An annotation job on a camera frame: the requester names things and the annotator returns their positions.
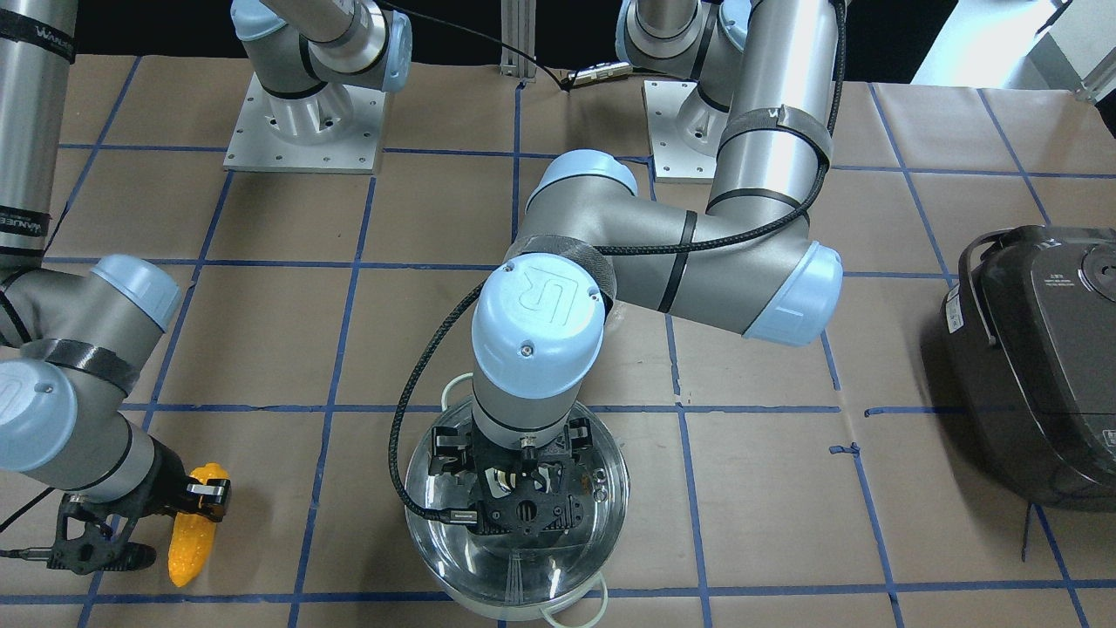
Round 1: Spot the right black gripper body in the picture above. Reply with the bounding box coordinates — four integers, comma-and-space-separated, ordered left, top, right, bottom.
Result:
122, 441, 190, 518

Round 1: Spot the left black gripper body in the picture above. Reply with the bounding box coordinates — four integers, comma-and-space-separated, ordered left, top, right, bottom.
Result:
432, 418, 593, 533

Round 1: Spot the yellow corn cob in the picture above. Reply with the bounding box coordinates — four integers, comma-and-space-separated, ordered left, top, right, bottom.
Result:
167, 462, 230, 587

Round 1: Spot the glass pot lid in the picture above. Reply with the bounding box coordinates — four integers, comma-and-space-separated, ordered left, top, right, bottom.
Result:
404, 403, 631, 607

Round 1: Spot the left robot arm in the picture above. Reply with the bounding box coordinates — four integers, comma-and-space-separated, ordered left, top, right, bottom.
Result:
393, 1, 847, 537

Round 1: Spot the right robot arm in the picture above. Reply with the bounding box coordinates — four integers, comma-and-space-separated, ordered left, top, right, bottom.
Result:
3, 1, 413, 520

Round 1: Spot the black rice cooker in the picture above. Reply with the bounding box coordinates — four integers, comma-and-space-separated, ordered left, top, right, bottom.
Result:
943, 225, 1115, 513

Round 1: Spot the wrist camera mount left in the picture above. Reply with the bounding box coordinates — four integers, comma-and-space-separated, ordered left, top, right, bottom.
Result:
454, 466, 589, 537

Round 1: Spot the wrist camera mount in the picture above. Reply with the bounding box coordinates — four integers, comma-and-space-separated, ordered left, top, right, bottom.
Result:
454, 466, 589, 537
45, 493, 157, 574

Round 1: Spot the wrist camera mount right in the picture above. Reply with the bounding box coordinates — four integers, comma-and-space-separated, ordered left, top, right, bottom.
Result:
45, 493, 157, 574

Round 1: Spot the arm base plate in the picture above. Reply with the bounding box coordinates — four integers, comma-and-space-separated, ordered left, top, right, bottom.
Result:
223, 77, 389, 174
644, 79, 729, 184

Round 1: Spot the aluminium frame post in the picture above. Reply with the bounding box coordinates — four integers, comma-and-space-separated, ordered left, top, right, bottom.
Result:
500, 0, 537, 83

